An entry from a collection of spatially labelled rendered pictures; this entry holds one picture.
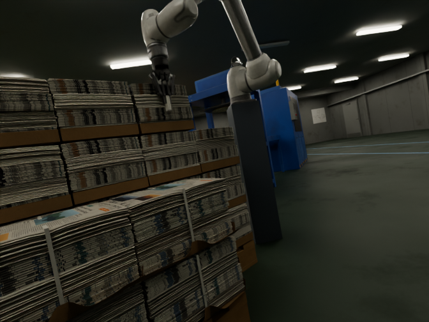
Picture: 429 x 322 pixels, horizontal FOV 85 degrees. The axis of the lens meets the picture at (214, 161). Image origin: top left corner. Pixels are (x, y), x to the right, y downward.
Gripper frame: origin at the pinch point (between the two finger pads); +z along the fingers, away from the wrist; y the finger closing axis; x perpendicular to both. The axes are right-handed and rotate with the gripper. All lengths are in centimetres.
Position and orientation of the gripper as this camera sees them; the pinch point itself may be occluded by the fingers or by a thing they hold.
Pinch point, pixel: (167, 103)
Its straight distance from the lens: 113.2
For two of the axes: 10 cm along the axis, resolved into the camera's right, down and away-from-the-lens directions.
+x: 6.3, -0.8, -7.7
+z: 1.8, 9.8, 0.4
